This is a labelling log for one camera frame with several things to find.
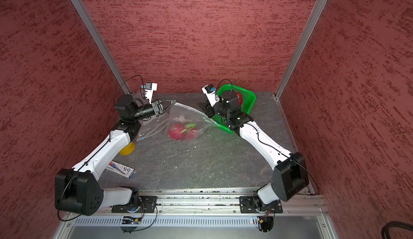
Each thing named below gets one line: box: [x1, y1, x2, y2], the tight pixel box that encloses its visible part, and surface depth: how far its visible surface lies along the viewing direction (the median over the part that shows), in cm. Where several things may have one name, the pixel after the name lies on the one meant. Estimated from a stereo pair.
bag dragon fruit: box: [167, 122, 197, 141], surface depth 85 cm
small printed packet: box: [105, 160, 137, 179], surface depth 85 cm
